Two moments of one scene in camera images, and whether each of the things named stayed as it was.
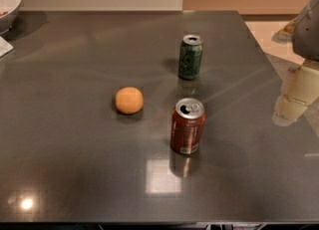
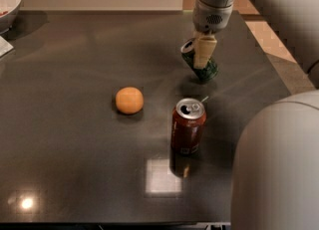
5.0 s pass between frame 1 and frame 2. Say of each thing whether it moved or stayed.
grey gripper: moved
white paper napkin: stayed
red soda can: stayed
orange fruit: stayed
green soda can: moved
